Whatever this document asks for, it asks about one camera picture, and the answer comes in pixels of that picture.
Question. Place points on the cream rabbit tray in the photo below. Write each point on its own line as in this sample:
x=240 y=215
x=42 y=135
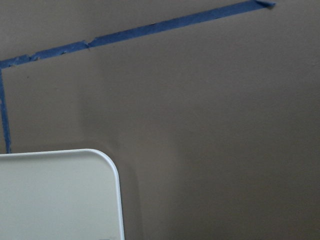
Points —
x=60 y=195

